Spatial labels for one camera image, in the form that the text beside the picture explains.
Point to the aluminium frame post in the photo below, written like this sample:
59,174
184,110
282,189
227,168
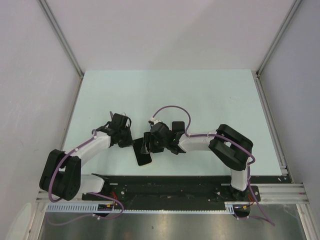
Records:
296,4
52,20

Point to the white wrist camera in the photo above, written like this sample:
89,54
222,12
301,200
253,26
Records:
152,121
119,119

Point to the white slotted cable duct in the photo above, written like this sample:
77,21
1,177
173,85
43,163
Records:
77,207

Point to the black phone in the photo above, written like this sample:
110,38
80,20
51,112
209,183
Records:
141,158
178,126

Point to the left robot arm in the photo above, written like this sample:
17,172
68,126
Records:
62,177

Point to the left aluminium frame post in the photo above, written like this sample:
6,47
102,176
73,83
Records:
52,20

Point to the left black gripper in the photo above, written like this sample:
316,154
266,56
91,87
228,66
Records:
129,142

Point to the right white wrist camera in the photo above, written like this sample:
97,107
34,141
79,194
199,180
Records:
152,121

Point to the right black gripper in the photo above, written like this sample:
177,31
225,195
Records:
148,138

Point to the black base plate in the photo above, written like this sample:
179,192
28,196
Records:
172,190

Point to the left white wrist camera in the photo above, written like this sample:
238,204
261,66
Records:
119,119

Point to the right aluminium frame post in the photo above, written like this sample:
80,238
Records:
296,4

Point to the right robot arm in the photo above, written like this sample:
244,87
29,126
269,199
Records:
231,147

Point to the aluminium front rail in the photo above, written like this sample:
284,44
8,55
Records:
272,193

